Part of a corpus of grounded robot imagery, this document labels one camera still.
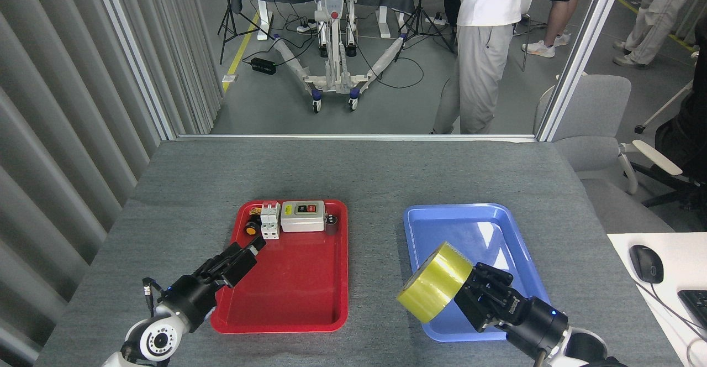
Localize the black keyboard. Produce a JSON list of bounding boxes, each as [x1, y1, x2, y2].
[[678, 290, 707, 332]]

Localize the white desk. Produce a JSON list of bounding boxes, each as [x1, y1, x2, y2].
[[606, 232, 707, 367]]

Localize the white stand on wheels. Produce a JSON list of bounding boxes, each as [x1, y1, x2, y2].
[[273, 0, 407, 113]]

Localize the red plastic tray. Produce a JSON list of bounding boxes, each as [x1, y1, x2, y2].
[[211, 199, 349, 334]]

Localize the yellow tape roll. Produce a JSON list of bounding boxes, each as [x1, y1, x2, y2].
[[397, 242, 474, 323]]

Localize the grey office chair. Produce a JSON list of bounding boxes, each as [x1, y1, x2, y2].
[[534, 74, 674, 234]]

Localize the black floor cable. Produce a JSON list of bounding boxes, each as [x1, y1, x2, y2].
[[353, 24, 426, 90]]

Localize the mouse cable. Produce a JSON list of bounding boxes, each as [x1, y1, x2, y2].
[[635, 281, 707, 367]]

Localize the blue plastic tray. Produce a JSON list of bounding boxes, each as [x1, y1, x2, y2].
[[403, 203, 558, 343]]

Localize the black computer mouse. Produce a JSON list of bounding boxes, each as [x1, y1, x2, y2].
[[629, 244, 664, 285]]

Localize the silver frame post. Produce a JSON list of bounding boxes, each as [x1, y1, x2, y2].
[[91, 0, 177, 141], [535, 0, 629, 142]]

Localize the grey push button switch box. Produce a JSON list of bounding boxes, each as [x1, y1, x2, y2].
[[280, 201, 325, 233]]

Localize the black tripod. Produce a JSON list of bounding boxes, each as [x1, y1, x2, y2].
[[217, 0, 275, 65], [395, 0, 458, 61]]

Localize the black office chair white armrest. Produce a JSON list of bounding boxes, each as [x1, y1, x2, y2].
[[618, 0, 707, 229]]

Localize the white circuit breaker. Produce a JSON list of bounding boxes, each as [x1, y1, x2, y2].
[[260, 203, 281, 240]]

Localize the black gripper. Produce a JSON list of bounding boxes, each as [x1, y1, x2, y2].
[[454, 263, 568, 359], [160, 238, 266, 332]]

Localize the silver frame rail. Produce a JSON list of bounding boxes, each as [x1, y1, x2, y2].
[[176, 134, 537, 143]]

